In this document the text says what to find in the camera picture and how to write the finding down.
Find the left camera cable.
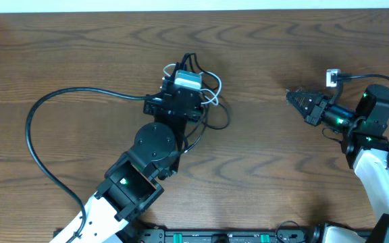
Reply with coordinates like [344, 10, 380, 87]
[25, 86, 163, 243]

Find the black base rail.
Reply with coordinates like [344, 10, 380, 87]
[54, 227, 374, 243]

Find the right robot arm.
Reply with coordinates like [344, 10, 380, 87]
[286, 84, 389, 242]

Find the white cable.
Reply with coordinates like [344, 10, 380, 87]
[162, 63, 223, 107]

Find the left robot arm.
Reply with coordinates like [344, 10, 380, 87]
[52, 78, 203, 243]

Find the black USB cable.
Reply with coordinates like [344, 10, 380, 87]
[179, 101, 211, 156]

